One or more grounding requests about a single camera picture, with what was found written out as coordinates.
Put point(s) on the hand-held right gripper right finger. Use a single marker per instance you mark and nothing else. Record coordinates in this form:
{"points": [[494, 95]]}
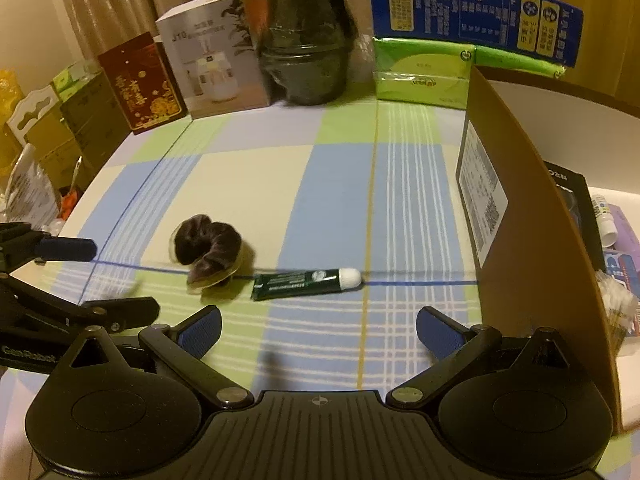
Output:
{"points": [[440, 332]]}

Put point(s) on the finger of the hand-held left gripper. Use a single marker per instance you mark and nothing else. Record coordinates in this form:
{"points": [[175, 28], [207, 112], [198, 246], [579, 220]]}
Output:
{"points": [[115, 315], [67, 250]]}

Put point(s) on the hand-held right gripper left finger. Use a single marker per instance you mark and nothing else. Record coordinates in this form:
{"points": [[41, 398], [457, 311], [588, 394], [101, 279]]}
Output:
{"points": [[199, 332]]}

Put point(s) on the dark brown scrunchie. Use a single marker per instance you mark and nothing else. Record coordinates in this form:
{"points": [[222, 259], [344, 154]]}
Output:
{"points": [[215, 245]]}

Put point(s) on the dark green tube white cap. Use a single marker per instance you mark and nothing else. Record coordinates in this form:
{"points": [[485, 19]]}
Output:
{"points": [[290, 282]]}

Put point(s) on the brown cardboard box white inside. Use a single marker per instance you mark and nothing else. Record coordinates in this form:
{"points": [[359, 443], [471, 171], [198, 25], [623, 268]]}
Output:
{"points": [[525, 185]]}

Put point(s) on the clear bag of cotton swabs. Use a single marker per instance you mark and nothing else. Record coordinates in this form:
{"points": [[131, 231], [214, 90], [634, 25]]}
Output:
{"points": [[620, 310]]}

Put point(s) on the blue white small box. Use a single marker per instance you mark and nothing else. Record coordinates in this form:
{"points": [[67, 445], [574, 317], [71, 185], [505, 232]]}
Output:
{"points": [[622, 265]]}

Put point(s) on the black product box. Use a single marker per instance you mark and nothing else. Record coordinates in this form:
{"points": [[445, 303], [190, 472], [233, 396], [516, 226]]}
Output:
{"points": [[580, 195]]}

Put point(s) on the white small tube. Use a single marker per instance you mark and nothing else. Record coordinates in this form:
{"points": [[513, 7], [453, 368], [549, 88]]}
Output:
{"points": [[604, 220]]}

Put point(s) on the purple tube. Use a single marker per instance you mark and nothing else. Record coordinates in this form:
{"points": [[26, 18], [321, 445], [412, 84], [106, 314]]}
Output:
{"points": [[627, 225]]}

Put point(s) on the checkered cloth desktop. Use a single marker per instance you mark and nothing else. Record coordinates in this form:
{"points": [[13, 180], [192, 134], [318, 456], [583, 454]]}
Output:
{"points": [[325, 185]]}

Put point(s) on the orange small object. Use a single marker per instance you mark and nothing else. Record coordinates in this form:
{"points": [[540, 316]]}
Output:
{"points": [[69, 205]]}

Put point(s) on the clear plastic bag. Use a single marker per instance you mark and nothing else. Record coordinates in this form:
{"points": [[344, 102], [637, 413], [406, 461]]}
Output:
{"points": [[27, 190]]}

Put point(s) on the thin stick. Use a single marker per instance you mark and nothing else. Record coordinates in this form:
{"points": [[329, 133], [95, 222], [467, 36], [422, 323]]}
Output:
{"points": [[77, 172]]}

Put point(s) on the tan box white insert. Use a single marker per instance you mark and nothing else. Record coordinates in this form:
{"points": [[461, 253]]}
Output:
{"points": [[40, 125]]}

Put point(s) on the dark brown cardboard box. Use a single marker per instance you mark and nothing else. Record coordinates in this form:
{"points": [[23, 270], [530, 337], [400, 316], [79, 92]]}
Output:
{"points": [[97, 120]]}

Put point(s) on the yellow plastic bag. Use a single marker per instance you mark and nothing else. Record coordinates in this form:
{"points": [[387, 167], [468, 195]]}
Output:
{"points": [[10, 105]]}

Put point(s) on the green white tissue box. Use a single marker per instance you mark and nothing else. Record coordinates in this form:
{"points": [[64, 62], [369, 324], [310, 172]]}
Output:
{"points": [[75, 80]]}

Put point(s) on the red gold gift box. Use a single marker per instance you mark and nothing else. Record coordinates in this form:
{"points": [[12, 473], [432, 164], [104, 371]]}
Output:
{"points": [[140, 90]]}

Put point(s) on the white appliance product box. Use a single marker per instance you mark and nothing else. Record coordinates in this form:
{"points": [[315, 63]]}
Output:
{"points": [[210, 70]]}

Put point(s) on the beige curtain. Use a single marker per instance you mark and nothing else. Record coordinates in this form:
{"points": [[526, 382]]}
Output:
{"points": [[125, 0]]}

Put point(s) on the blue carton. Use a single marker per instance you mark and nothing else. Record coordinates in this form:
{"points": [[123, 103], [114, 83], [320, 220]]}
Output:
{"points": [[450, 10]]}

